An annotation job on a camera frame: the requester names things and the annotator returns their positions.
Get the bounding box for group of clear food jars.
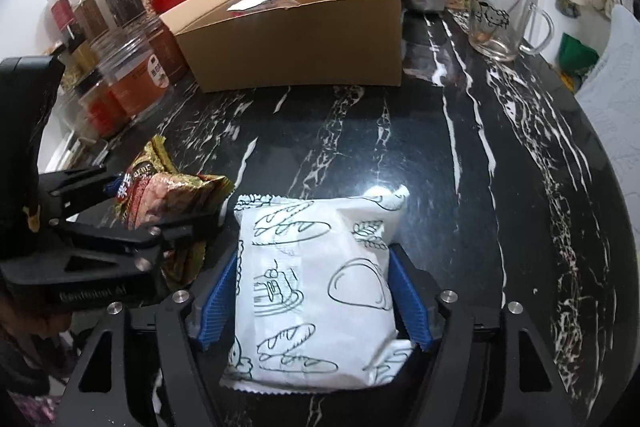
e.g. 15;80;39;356
44;0;189;141

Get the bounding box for white paper packets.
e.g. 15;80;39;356
37;126;77;174

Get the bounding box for white bread packet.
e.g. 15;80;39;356
219;184;414;396

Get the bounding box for peanut bar packet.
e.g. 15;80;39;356
116;134;236;289

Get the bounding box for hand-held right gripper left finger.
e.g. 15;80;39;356
57;252;239;427

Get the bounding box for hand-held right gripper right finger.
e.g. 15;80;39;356
389;244;576;427

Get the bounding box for person's left hand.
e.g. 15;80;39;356
0;299;71;340

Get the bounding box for brown cardboard box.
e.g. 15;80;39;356
158;0;421;94

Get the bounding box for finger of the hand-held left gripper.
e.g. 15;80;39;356
35;164;126;220
49;211;222;259

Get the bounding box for green bag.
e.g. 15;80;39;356
557;32;599;78

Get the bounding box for glass measuring mug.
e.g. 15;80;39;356
466;0;557;64

